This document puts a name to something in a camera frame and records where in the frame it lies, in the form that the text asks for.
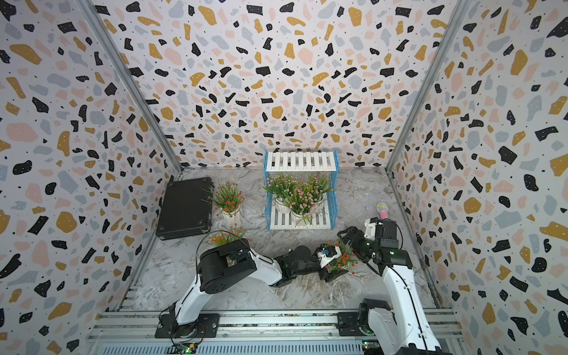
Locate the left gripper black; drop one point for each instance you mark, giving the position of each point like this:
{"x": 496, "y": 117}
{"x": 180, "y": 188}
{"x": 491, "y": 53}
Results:
{"x": 325, "y": 276}

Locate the pink flower pot back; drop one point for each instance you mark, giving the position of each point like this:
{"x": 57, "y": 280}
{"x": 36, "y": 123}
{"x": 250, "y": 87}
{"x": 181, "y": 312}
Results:
{"x": 282, "y": 186}

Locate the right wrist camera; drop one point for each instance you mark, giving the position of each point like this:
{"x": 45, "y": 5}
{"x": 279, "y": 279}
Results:
{"x": 373, "y": 228}

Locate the pink flower pot front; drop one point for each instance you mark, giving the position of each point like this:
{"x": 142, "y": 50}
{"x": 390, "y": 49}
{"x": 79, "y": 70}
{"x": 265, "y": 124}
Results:
{"x": 301, "y": 207}

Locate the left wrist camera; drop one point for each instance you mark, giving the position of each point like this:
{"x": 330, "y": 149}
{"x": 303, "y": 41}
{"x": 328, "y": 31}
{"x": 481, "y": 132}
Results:
{"x": 327, "y": 254}

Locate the red flower pot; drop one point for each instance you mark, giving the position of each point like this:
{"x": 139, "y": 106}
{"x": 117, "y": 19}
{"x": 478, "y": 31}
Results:
{"x": 228, "y": 235}
{"x": 347, "y": 261}
{"x": 227, "y": 201}

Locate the pink toy microphone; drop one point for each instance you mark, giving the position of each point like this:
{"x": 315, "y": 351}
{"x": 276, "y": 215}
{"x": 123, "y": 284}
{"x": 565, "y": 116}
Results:
{"x": 383, "y": 210}

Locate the blue white wooden rack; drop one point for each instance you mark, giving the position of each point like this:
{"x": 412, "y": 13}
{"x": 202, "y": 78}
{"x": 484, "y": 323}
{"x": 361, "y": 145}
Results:
{"x": 301, "y": 165}

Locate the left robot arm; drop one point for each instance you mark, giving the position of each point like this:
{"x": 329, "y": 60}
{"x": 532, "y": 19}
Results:
{"x": 222, "y": 267}

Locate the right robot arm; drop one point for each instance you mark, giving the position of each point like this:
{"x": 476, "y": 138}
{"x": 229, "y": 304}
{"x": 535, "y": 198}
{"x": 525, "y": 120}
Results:
{"x": 400, "y": 324}

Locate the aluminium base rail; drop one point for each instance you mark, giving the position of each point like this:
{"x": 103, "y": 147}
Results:
{"x": 235, "y": 332}

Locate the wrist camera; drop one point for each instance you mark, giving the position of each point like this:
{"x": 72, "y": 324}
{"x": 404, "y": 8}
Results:
{"x": 327, "y": 254}
{"x": 373, "y": 228}

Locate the pink flower pot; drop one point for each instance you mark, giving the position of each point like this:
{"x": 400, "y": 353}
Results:
{"x": 318, "y": 186}
{"x": 282, "y": 186}
{"x": 301, "y": 207}

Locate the black case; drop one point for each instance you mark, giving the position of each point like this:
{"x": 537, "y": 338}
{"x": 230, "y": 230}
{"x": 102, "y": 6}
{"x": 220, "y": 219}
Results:
{"x": 186, "y": 210}

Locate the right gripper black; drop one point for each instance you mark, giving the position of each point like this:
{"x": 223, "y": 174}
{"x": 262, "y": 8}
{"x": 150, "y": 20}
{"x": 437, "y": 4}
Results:
{"x": 354, "y": 243}

